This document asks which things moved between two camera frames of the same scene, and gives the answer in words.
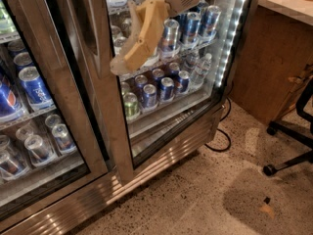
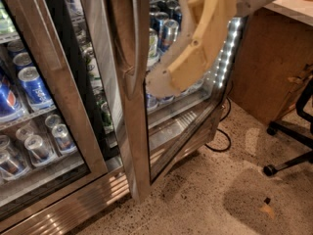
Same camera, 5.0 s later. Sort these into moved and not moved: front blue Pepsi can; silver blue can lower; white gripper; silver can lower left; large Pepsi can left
Moved: white gripper
Not moved: large Pepsi can left; front blue Pepsi can; silver can lower left; silver blue can lower
